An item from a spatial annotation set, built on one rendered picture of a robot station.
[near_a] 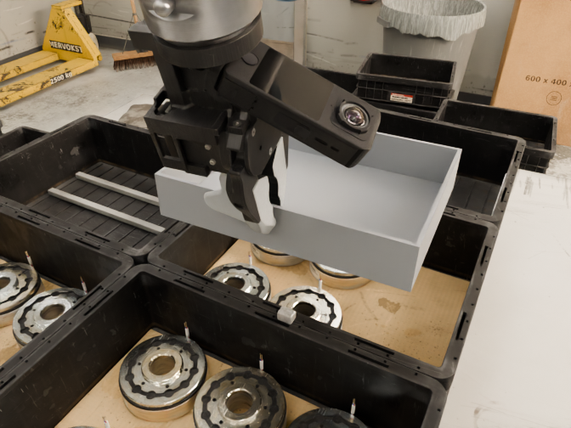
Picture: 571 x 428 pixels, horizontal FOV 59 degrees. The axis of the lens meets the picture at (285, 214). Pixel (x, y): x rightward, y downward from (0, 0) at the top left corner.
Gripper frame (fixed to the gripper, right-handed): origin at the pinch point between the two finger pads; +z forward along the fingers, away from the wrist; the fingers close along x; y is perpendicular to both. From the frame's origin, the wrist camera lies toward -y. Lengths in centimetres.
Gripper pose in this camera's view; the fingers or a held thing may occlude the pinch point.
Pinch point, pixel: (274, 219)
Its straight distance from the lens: 46.9
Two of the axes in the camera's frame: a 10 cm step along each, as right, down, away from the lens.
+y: -9.3, -2.1, 3.0
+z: 1.1, 6.3, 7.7
